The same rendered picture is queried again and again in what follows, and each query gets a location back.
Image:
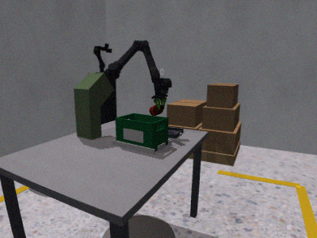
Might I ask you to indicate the green plastic crate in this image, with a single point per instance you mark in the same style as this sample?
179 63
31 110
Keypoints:
142 130

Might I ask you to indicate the brown bottle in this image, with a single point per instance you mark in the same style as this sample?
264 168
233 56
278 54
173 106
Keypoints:
155 111

